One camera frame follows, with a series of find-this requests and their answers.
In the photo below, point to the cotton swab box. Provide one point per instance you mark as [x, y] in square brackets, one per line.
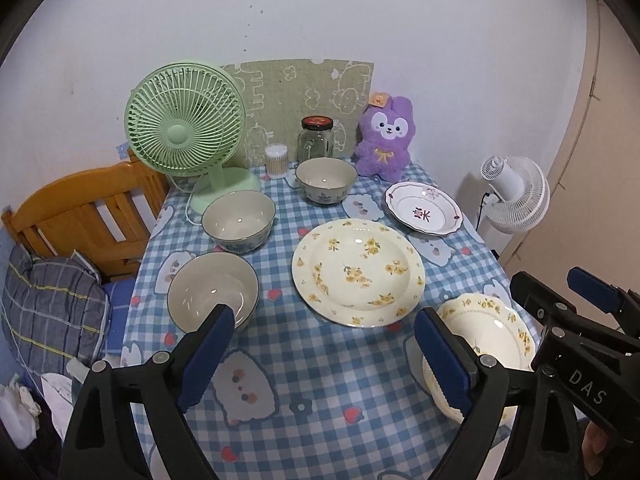
[276, 162]

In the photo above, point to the person's right hand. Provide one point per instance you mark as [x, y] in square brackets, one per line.
[595, 447]

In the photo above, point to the blue cloth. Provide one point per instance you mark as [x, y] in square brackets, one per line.
[117, 310]

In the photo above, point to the green desk fan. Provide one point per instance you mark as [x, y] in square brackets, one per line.
[180, 132]

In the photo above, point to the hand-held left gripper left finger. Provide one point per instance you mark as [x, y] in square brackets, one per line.
[210, 355]

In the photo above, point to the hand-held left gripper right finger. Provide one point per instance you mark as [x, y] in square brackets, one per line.
[445, 365]

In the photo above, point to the scalloped yellow floral deep plate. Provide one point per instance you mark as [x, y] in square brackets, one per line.
[495, 325]

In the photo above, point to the blue wall sticker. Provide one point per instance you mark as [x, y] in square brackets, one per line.
[121, 149]

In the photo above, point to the blue checkered tablecloth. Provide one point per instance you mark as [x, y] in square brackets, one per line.
[320, 360]

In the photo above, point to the white floor fan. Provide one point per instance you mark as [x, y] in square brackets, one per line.
[520, 195]

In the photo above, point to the large yellow floral plate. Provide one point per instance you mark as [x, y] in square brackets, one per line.
[357, 275]

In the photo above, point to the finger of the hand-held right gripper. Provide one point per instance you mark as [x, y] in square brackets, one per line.
[542, 300]
[592, 290]

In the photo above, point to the purple plush toy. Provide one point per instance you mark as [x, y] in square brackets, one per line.
[382, 155]

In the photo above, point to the beige door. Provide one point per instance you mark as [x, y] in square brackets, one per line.
[590, 160]

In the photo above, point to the blue print cream ceramic bowl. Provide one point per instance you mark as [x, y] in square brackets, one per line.
[237, 215]

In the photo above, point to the small pink flower plate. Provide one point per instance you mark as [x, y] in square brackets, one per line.
[422, 210]

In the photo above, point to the glass jar with dark lid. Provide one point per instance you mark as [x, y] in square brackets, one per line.
[316, 142]

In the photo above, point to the leaf print cream ceramic bowl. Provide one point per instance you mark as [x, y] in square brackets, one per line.
[325, 175]

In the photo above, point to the wooden bed headboard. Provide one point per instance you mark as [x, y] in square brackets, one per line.
[60, 205]

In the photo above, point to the green printed wall sheet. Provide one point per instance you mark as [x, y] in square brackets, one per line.
[300, 90]

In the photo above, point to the grey plaid quilt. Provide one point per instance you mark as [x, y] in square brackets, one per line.
[50, 310]

